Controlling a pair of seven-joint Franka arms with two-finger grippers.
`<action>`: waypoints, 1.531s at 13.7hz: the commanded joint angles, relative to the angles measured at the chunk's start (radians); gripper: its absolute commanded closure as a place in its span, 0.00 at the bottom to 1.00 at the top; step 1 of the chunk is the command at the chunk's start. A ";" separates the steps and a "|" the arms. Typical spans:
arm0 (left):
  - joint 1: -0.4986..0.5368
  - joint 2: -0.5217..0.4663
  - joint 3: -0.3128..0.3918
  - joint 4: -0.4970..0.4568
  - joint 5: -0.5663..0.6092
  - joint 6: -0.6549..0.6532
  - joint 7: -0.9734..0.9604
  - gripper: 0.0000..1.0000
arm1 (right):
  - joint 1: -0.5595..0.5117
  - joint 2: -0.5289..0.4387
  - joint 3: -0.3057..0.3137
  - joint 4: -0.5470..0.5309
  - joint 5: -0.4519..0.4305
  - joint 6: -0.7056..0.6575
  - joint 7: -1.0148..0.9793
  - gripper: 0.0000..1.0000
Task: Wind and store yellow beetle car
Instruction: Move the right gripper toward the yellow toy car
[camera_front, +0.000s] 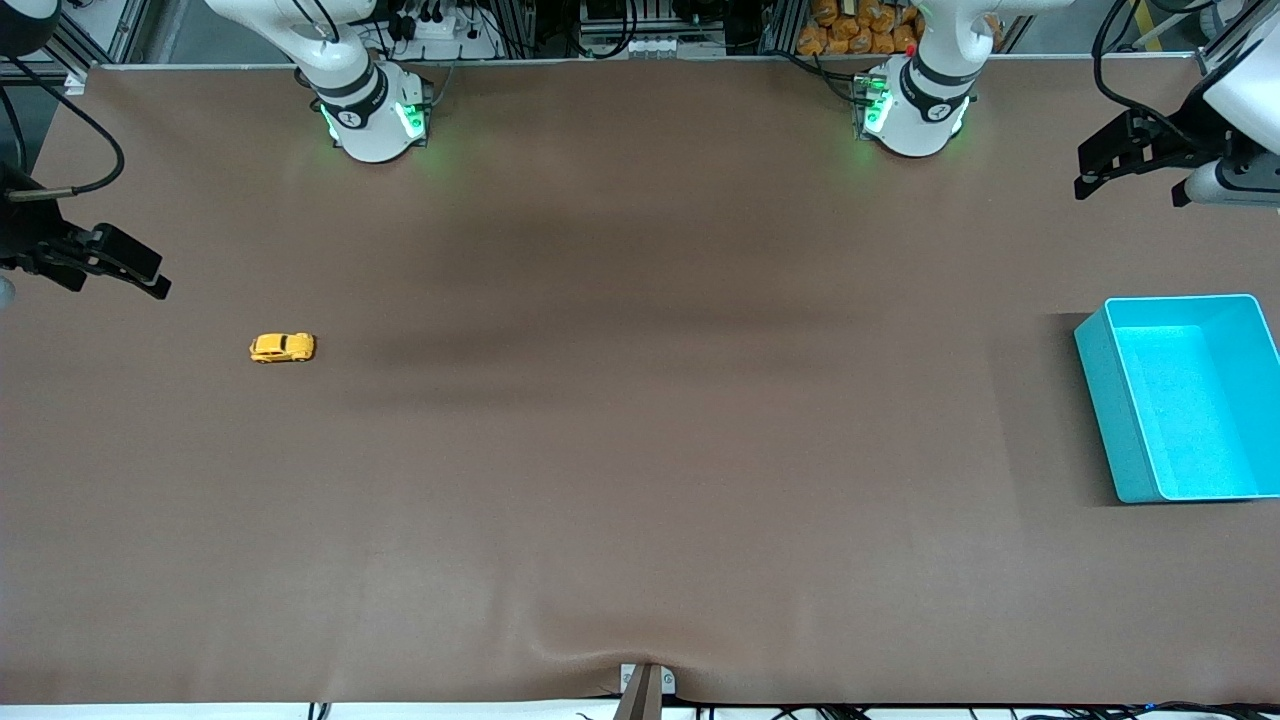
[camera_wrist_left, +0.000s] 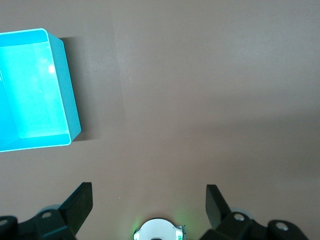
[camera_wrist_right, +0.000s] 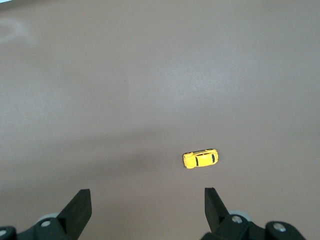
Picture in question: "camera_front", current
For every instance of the white power strip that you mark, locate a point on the white power strip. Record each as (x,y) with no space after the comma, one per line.
(445,32)

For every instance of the orange mesh fruit bag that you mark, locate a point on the orange mesh fruit bag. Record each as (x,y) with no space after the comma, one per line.
(850,30)

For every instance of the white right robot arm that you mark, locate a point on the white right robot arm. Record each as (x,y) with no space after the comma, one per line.
(365,110)

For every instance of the metal mat clamp bracket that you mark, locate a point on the metal mat clamp bracket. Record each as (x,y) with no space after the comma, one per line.
(645,690)

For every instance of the teal plastic bin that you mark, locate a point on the teal plastic bin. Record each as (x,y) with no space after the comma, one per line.
(1190,400)

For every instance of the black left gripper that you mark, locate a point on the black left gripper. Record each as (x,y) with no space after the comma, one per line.
(1183,137)

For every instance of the yellow beetle toy car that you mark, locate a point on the yellow beetle toy car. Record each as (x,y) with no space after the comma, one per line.
(283,347)

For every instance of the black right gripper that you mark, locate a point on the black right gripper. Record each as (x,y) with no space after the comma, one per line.
(22,232)

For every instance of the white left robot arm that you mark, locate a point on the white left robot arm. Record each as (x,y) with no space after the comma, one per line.
(925,100)

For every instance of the aluminium frame post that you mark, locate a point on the aluminium frame post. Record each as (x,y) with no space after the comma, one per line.
(1215,62)
(95,40)

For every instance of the brown table mat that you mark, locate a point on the brown table mat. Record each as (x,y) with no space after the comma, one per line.
(640,500)

